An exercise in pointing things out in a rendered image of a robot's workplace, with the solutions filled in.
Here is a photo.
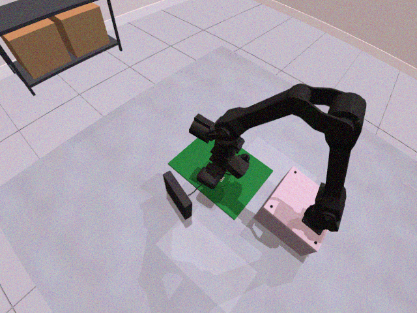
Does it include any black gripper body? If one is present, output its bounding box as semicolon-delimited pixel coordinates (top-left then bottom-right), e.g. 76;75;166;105
197;147;242;189

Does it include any green circuit board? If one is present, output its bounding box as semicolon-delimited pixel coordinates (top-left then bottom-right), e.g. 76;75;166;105
167;138;273;220

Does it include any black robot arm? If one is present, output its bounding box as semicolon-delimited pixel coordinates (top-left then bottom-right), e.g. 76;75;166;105
189;83;366;235

